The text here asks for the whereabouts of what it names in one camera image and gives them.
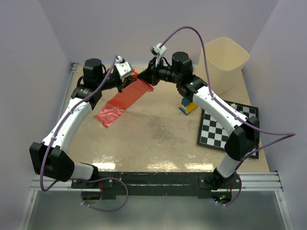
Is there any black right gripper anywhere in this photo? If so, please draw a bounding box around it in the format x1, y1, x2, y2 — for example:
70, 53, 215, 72
138, 56, 181, 87

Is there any red plastic trash bag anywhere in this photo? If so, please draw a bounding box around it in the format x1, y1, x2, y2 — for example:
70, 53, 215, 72
94, 70, 154, 128

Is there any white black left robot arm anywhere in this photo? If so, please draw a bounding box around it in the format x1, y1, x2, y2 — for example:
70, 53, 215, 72
29, 56, 136, 188

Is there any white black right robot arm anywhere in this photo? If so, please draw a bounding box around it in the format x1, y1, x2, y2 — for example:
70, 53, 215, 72
138, 51, 260, 190

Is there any cream plastic trash bin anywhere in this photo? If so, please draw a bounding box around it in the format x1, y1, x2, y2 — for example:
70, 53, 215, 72
205, 37, 249, 95

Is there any yellow blue toy block stack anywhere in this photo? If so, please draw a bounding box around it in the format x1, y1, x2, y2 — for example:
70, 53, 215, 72
179, 97, 198, 115

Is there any black white checkerboard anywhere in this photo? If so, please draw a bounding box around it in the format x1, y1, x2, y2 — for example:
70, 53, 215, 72
197, 101, 259, 151

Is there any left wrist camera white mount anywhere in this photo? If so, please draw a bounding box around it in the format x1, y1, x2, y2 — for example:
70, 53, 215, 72
115, 56, 134, 82

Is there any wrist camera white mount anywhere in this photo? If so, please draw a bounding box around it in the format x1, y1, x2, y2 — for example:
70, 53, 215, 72
150, 43, 166, 67
115, 56, 134, 82

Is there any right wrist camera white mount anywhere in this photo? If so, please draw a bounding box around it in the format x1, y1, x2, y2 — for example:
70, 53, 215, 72
150, 43, 166, 67

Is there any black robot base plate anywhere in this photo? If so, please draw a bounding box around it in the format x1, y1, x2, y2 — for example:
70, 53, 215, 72
71, 172, 240, 200

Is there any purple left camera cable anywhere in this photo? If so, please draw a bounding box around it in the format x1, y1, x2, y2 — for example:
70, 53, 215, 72
39, 55, 130, 213

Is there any purple camera cable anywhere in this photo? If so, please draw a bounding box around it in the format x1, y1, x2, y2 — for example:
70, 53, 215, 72
39, 55, 130, 213
162, 26, 296, 207

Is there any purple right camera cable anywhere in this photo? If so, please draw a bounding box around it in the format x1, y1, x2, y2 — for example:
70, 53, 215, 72
162, 26, 296, 207

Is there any aluminium frame rail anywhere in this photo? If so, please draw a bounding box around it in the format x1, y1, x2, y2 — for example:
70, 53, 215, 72
18, 62, 295, 230

